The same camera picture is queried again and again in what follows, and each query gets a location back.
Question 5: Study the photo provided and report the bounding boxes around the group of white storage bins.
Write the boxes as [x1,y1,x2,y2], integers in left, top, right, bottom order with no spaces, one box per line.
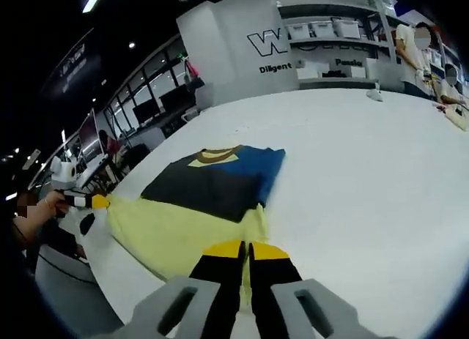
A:
[287,18,362,40]

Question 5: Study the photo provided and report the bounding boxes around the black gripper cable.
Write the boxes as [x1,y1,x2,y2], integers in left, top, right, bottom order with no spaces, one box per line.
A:
[36,253,91,283]

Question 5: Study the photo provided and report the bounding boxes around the person's left hand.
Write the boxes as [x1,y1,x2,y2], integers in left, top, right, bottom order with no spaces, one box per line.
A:
[47,190,71,218]

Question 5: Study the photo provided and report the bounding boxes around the pink hanging bag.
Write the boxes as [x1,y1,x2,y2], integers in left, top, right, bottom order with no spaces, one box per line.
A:
[182,59,206,89]

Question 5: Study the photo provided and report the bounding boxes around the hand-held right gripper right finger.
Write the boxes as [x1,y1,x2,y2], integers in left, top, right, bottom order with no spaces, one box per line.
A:
[248,242,399,339]

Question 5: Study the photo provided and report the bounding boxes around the yellow blue black garment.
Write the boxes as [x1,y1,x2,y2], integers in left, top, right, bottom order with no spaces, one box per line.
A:
[106,144,287,320]

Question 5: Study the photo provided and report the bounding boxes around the grey mesh office chair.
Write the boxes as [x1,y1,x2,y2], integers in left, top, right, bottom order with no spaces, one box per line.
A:
[34,243,124,331]

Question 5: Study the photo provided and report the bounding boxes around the grey metal shelf unit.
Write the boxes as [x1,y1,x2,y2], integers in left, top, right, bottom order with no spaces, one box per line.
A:
[276,0,400,91]

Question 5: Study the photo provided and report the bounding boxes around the black hanging banner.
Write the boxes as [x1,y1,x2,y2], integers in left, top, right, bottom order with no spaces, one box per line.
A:
[43,27,102,98]

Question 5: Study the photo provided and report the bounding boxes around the black computer monitor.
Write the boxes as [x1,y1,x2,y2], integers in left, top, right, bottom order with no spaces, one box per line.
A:
[160,88,191,111]
[132,99,162,124]

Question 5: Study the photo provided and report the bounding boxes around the cream cloth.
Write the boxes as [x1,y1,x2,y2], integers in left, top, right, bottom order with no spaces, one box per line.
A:
[442,105,469,132]

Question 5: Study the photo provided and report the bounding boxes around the red clothing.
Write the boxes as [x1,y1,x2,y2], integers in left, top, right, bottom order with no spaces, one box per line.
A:
[97,129,122,164]

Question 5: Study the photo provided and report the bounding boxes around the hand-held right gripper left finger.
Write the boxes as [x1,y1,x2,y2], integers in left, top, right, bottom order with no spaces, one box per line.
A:
[122,239,247,339]

